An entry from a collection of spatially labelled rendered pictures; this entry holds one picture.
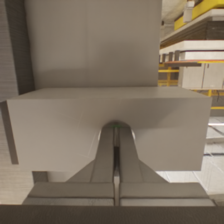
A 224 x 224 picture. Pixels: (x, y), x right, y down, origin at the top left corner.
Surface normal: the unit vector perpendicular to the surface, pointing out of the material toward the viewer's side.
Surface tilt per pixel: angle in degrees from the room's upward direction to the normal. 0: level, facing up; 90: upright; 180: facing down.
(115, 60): 90
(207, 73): 90
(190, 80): 90
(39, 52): 90
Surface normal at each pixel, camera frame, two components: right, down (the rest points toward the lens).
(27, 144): -0.03, 0.27
